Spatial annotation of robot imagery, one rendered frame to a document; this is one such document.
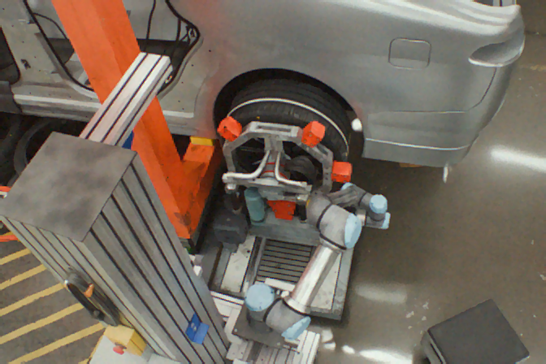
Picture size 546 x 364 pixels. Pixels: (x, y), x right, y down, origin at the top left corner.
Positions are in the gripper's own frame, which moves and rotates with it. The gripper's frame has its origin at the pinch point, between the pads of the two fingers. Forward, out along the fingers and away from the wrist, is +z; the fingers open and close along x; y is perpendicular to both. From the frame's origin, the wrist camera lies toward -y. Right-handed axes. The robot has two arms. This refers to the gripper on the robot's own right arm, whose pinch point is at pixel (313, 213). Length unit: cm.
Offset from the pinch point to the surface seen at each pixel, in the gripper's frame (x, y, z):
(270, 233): -21, -67, 34
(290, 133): -22.5, 28.9, 13.7
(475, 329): 25, -49, -87
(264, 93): -41, 33, 30
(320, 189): -20.5, -10.5, 0.8
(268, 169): -15.5, 8.5, 24.7
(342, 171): -22.1, 5.0, -10.2
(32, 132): -49, -32, 205
